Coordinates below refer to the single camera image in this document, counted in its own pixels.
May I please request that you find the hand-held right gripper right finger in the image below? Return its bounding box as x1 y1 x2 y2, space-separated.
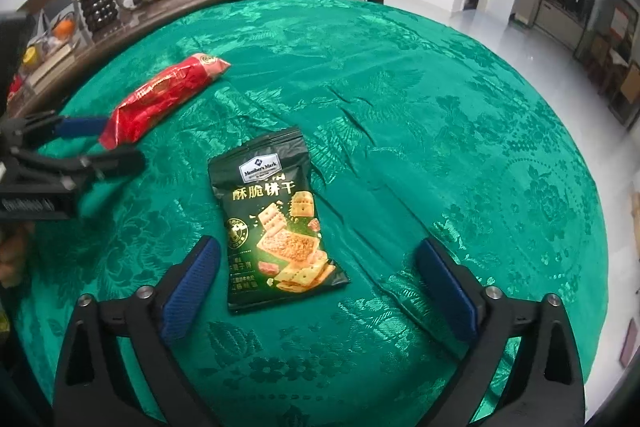
416 237 586 427

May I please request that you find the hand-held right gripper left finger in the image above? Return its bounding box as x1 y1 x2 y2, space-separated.
52 235 222 427

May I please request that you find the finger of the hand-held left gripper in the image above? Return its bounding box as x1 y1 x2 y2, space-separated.
10 143 147 192
0 111 110 148

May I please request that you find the red foil snack wrapper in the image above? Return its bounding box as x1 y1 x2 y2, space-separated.
98 53 232 151

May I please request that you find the dark green cracker bag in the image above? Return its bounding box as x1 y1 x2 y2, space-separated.
207 126 350 315

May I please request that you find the person's left hand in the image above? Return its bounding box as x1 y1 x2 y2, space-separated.
0 222 36 288

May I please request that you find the white book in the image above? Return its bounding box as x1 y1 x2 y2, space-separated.
27 42 75 85

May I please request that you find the green floral tablecloth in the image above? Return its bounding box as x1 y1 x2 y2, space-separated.
10 0 608 427

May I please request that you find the wooden dining chair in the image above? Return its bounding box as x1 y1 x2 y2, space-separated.
617 62 640 128

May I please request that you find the white kitchen counter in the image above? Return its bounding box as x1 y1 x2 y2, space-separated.
532 2 586 40

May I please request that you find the wire fruit basket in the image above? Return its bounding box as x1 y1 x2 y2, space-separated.
17 14 81 68

